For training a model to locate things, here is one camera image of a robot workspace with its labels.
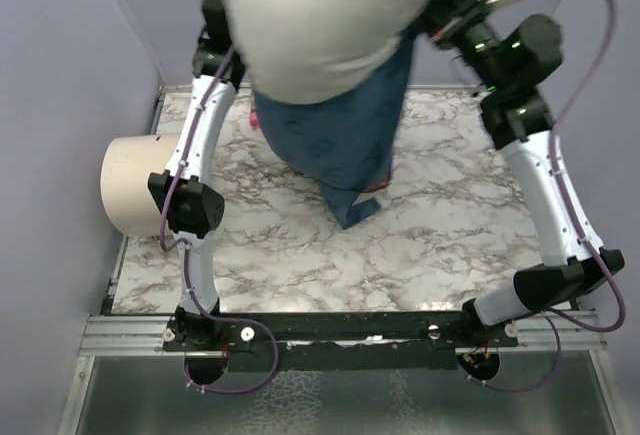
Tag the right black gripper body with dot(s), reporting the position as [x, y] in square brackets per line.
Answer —
[469, 11]

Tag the white pillow with red logo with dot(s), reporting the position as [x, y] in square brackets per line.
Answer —
[307, 51]

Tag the blue lettered pillowcase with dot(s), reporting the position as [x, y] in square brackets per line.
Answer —
[345, 143]

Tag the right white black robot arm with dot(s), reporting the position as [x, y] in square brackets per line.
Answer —
[574, 260]

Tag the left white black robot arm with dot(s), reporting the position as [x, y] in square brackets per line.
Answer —
[190, 208]

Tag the pink small bottle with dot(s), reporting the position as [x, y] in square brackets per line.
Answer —
[253, 120]

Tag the cream cylinder with orange lid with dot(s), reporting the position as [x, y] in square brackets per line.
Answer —
[126, 166]

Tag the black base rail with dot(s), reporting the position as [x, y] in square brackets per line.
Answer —
[332, 341]

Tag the aluminium frame rail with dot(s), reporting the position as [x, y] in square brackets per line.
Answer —
[123, 336]

